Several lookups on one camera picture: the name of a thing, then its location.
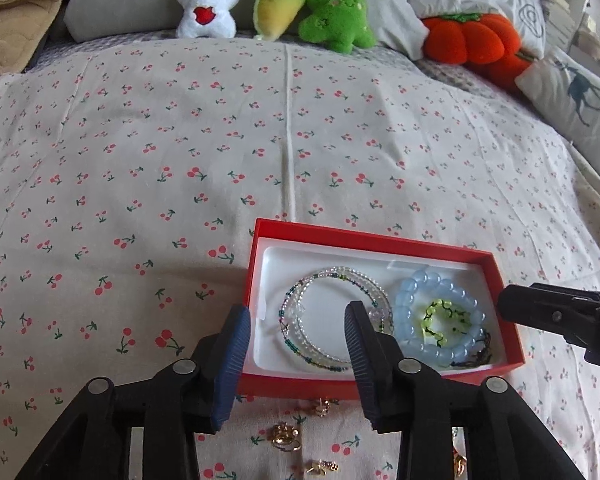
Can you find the red jewelry box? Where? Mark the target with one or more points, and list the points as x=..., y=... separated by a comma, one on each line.
x=300, y=386

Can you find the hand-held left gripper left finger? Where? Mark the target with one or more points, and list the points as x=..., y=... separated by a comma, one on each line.
x=231, y=365

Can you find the beige fleece blanket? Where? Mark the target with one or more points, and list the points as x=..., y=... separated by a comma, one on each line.
x=15, y=10

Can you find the orange pumpkin plush toy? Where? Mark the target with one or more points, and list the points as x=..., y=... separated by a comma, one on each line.
x=470, y=40

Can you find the gold stud earring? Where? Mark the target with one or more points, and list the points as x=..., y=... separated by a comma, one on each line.
x=323, y=407

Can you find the yellow-green carrot plush toy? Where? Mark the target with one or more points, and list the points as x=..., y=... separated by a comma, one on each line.
x=277, y=5

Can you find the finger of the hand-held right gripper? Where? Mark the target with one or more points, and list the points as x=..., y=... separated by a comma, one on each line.
x=540, y=310

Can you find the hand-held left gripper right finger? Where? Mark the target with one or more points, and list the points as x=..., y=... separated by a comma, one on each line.
x=361, y=365

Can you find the cherry print bedsheet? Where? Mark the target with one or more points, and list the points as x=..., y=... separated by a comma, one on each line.
x=155, y=160

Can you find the deer print pillow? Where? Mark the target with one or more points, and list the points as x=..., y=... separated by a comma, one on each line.
x=575, y=95

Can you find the gold dangling earring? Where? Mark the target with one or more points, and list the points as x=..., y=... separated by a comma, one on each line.
x=322, y=467

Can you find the green plush toy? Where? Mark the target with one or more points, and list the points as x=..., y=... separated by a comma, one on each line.
x=337, y=10

